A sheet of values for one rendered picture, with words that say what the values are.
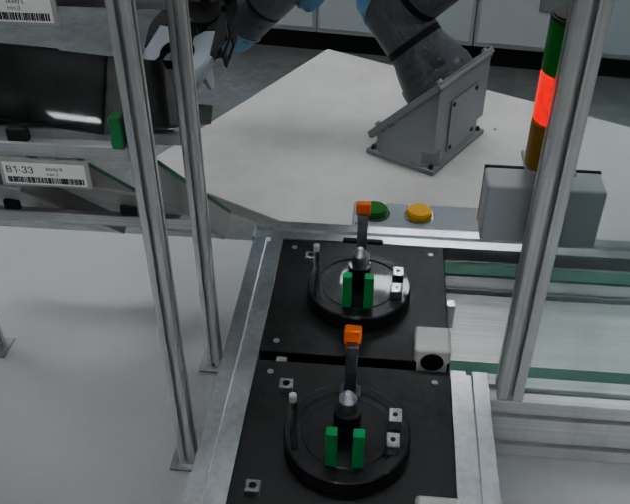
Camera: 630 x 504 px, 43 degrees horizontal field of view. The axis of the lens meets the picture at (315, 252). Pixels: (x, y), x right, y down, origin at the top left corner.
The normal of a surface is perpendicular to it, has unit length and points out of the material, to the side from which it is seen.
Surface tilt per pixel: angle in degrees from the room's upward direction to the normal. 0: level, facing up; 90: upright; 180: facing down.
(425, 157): 90
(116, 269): 0
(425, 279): 0
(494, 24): 90
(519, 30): 90
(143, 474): 0
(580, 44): 90
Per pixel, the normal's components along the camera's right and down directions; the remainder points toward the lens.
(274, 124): 0.00, -0.79
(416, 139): -0.59, 0.48
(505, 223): -0.10, 0.60
